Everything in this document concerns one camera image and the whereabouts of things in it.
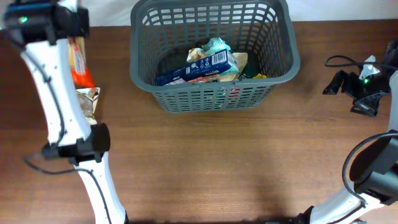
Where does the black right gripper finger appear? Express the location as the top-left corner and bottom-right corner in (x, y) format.
(350, 92), (386, 117)
(322, 70), (346, 95)

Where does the San Remo spaghetti pack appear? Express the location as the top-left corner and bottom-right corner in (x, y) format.
(68, 37), (95, 88)

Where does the beige granola pouch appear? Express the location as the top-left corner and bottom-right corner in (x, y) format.
(76, 87), (101, 125)

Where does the green Nescafe coffee bag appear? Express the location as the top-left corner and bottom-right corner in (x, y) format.
(239, 52), (268, 100)

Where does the blue tissue pack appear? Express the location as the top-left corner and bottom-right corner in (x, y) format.
(155, 49), (239, 86)

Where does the small mint green packet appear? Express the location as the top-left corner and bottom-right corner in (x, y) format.
(201, 37), (233, 55)

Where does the beige paper pouch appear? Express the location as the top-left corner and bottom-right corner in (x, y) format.
(187, 48), (248, 82)

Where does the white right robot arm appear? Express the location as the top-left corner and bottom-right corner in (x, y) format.
(289, 41), (397, 224)

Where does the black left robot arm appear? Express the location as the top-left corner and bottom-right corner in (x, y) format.
(3, 1), (129, 223)

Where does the grey plastic basket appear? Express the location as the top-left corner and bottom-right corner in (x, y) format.
(130, 0), (300, 113)

